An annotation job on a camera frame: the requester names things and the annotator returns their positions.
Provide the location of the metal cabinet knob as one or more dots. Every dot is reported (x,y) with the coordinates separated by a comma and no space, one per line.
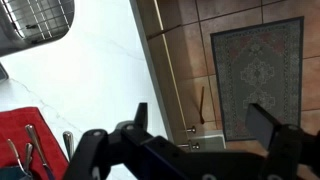
(191,145)
(191,129)

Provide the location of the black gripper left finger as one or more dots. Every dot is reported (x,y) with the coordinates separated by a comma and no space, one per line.
(100,150)

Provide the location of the dark blue dish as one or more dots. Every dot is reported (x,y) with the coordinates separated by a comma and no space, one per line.
(11,173)

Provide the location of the brown wooden stick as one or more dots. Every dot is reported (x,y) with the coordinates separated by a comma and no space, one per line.
(202,103)

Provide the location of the red cloth mat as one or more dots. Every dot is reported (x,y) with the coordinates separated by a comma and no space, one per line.
(20,120)

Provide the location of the patterned grey floor rug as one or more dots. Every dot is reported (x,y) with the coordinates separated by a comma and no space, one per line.
(260,73)

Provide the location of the wooden cabinet front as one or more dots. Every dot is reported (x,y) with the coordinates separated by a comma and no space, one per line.
(173,66)

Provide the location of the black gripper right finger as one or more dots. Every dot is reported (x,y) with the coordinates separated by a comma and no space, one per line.
(286,150)

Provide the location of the silver bread knife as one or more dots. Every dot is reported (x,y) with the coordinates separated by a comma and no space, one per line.
(68,141)

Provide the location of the silver spoon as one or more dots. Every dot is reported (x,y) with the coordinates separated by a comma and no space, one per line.
(15,151)

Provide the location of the silver table knife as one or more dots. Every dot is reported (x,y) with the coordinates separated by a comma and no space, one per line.
(35,140)

